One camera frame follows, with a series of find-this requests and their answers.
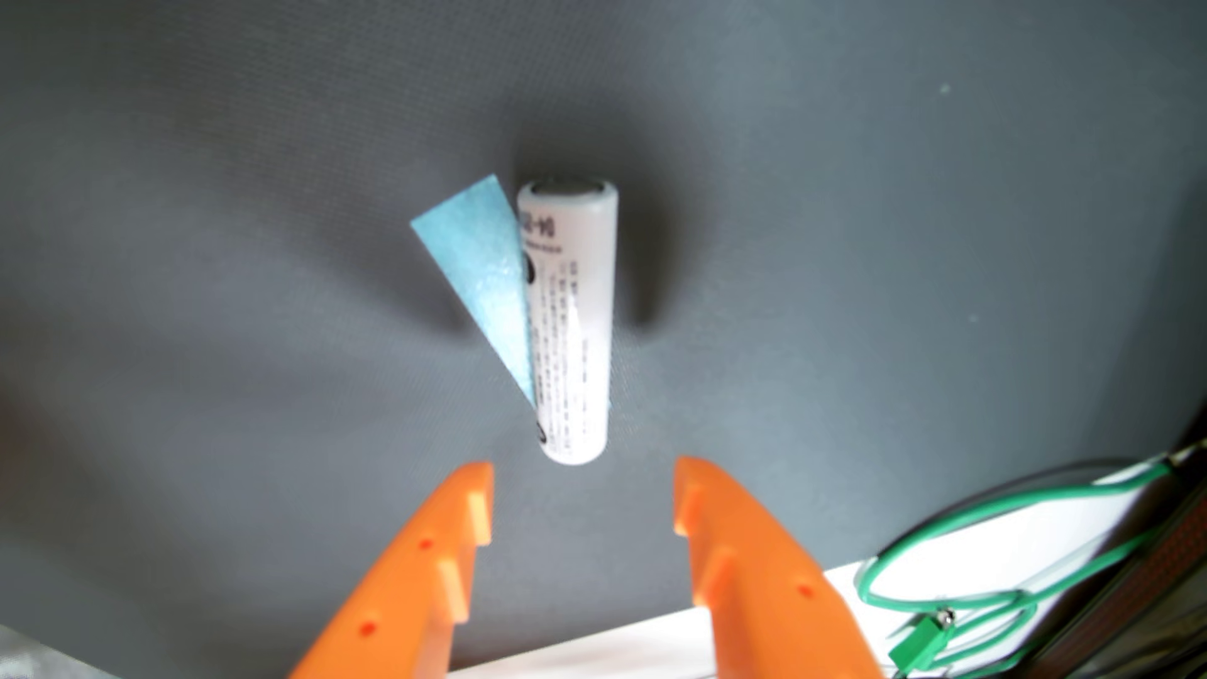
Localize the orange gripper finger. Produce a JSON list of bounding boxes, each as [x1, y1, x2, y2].
[[287, 460, 496, 679], [672, 456, 884, 679]]

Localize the white cylindrical battery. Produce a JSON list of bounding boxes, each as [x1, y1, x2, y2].
[[515, 175, 620, 467]]

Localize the light blue tape piece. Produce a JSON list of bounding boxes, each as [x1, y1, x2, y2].
[[409, 174, 539, 409]]

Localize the dark grey table mat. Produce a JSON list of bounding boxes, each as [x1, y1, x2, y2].
[[0, 0, 1207, 679]]

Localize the green cable loop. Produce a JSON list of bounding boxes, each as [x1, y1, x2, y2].
[[853, 453, 1180, 675]]

